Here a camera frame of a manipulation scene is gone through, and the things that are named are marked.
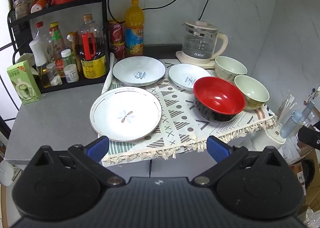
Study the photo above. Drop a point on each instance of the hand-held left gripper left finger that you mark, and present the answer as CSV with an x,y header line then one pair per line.
x,y
98,146

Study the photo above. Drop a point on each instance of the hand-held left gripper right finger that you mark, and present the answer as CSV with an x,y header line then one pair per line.
x,y
217,146

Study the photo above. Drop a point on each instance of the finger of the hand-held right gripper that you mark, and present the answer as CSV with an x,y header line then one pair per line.
x,y
308,138

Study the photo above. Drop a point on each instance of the large white plate flower print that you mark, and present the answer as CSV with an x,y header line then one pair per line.
x,y
125,115

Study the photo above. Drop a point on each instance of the red and black bowl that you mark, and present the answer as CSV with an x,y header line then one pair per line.
x,y
217,98

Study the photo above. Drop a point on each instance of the cream green bowl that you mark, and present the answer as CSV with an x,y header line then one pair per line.
x,y
252,90
231,66

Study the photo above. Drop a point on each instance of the large white plate blue print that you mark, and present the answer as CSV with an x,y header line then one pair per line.
x,y
138,70

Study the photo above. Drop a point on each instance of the cardboard box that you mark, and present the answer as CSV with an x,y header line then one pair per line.
x,y
308,158

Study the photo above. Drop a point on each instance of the blue white electric toothbrush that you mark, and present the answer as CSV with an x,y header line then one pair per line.
x,y
293,120

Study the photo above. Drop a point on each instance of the white toothbrush holder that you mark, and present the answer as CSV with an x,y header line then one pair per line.
x,y
273,135

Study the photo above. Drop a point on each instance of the bundle of white sticks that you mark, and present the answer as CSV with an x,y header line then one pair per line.
x,y
287,104

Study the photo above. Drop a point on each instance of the patterned fringed table mat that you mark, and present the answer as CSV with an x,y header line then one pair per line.
x,y
175,118

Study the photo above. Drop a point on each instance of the white pill jar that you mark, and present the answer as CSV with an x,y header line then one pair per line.
x,y
71,74

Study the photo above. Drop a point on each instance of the small white plate blue print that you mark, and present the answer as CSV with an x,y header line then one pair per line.
x,y
186,75

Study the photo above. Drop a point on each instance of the small clear jar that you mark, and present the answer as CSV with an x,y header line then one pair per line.
x,y
53,75

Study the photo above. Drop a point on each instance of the small bottle white cap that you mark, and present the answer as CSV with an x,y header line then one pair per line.
x,y
68,59

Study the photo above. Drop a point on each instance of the cream kettle base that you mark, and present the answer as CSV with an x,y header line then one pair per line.
x,y
182,58

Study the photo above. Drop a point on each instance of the green paper box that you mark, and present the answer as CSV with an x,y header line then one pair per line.
x,y
23,83

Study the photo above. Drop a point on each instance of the red drink can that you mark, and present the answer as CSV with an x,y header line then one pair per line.
x,y
118,50
116,31

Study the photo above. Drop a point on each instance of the clear oil bottle white cap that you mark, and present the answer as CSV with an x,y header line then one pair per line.
x,y
40,55

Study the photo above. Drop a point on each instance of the glass electric kettle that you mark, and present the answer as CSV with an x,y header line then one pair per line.
x,y
197,40

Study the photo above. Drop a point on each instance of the sauce bottle red green label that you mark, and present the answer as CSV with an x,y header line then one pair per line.
x,y
57,43

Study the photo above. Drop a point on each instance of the orange juice bottle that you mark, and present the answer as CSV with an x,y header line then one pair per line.
x,y
134,30

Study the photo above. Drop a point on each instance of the clear bottle red cap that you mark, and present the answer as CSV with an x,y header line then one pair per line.
x,y
41,34

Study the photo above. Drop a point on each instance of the black metal rack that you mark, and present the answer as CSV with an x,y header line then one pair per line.
x,y
104,5

